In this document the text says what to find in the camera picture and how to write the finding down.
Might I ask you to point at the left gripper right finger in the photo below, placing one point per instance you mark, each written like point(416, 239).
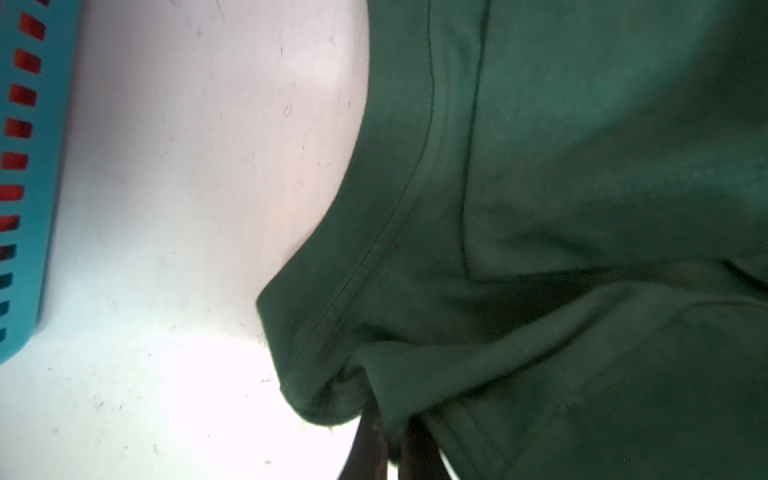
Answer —
point(420, 457)

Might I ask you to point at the teal plastic laundry basket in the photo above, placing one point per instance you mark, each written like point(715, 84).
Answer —
point(24, 255)

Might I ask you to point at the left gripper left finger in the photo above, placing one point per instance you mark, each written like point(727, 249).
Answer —
point(369, 455)

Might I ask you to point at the green t shirt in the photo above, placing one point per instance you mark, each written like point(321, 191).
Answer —
point(550, 243)

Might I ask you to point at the red t shirt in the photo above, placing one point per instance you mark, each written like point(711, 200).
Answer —
point(30, 112)

